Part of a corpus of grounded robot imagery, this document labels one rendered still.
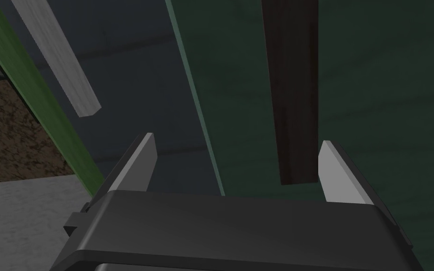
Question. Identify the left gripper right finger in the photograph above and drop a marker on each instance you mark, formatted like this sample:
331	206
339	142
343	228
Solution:
339	180

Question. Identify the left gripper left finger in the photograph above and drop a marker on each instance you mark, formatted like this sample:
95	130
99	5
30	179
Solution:
136	169

